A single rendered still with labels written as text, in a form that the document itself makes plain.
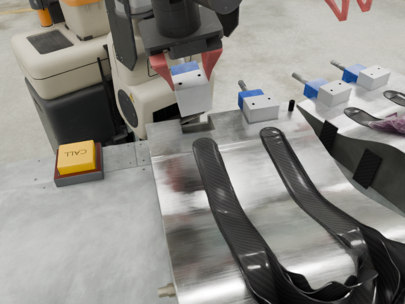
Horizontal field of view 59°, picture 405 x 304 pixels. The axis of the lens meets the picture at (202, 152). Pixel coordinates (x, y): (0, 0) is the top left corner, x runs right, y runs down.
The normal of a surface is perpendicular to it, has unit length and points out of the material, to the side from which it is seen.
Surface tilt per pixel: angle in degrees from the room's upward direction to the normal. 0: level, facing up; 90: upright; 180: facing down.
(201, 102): 99
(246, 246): 27
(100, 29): 92
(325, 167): 3
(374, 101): 0
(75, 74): 90
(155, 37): 11
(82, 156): 0
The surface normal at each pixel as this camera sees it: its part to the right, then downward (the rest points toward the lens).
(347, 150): -0.86, 0.35
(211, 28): -0.11, -0.62
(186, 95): 0.24, 0.75
